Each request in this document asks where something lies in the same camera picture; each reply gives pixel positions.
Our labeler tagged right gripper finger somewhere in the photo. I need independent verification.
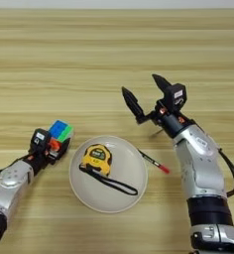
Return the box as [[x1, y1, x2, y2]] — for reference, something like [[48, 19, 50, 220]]
[[152, 73, 173, 100], [121, 86, 157, 125]]

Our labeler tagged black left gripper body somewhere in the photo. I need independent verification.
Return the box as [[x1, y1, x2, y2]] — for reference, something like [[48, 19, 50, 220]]
[[26, 148, 62, 175]]

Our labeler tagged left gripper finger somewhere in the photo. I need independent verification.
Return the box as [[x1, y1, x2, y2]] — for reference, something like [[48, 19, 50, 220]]
[[54, 137, 72, 161]]

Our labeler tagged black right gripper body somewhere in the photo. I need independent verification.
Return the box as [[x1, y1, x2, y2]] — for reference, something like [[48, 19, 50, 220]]
[[154, 101, 196, 139]]

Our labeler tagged colourful puzzle cube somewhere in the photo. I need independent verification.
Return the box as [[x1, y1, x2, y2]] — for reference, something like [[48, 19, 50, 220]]
[[49, 119, 74, 153]]

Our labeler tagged yellow black tape measure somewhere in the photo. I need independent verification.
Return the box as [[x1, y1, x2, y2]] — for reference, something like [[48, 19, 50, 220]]
[[78, 143, 139, 196]]

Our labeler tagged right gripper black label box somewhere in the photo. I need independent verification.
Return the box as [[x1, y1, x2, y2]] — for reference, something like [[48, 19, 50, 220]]
[[164, 82, 187, 112]]

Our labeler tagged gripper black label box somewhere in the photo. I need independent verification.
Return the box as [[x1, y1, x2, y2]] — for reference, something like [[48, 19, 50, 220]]
[[30, 128, 53, 154], [164, 82, 187, 112]]

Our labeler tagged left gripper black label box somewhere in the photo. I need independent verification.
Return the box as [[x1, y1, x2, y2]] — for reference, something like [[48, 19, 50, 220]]
[[30, 128, 53, 154]]

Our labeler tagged black red pen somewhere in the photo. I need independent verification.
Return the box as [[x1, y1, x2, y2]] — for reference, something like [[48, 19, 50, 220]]
[[137, 149, 171, 175]]

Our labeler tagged round white plate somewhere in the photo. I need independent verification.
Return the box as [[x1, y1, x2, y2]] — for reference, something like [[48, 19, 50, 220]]
[[68, 134, 149, 214]]

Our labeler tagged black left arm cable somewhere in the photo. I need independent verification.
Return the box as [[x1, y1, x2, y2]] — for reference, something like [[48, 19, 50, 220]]
[[0, 154, 33, 177]]

